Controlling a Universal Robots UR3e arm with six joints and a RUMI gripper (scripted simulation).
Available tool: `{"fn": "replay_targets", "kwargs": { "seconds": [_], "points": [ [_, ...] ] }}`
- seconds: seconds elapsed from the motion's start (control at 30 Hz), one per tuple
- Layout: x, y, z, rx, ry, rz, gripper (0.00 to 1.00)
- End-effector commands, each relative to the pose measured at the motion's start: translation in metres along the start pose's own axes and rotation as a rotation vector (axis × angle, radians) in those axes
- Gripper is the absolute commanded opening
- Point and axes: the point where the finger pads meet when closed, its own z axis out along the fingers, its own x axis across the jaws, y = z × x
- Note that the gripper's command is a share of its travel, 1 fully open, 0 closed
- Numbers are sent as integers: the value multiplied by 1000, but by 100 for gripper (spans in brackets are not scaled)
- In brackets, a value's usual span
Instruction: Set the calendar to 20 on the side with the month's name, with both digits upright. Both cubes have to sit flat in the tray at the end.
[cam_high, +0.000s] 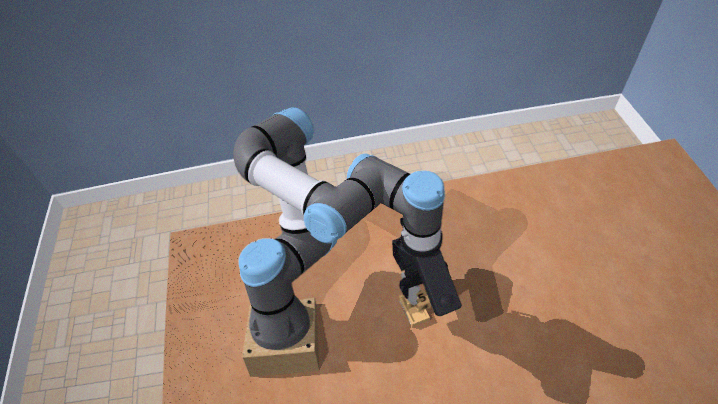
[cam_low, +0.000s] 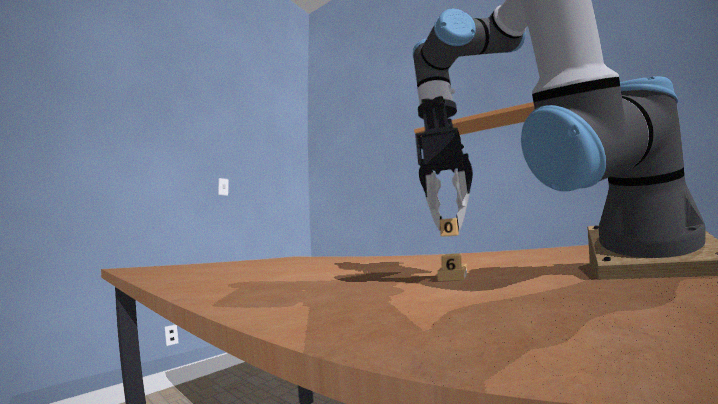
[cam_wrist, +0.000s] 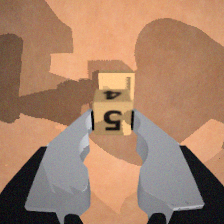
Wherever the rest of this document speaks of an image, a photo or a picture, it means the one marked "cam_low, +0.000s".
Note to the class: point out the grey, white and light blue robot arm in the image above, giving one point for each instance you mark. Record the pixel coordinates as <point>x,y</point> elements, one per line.
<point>581,132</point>

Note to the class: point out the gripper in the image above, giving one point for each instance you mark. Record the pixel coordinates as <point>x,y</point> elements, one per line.
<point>440,150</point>

